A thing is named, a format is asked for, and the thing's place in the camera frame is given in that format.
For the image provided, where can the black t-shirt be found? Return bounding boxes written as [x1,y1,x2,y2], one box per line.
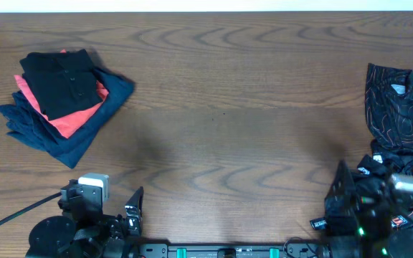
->
[19,49,102,120]

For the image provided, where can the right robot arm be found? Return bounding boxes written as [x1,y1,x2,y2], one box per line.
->
[316,161,413,258]

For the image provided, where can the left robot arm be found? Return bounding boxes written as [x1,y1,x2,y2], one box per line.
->
[25,183,144,258]

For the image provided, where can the black sports shorts with logo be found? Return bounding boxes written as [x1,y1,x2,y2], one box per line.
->
[310,155,413,238]

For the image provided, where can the black orange patterned garment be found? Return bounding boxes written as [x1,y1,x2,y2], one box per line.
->
[364,63,413,218]

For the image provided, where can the folded red shirt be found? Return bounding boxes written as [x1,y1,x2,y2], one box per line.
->
[14,50,109,138]

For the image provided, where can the folded navy blue garment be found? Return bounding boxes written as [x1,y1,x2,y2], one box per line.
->
[0,69,135,168]

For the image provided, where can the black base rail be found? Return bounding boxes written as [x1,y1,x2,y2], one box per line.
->
[128,240,330,258]

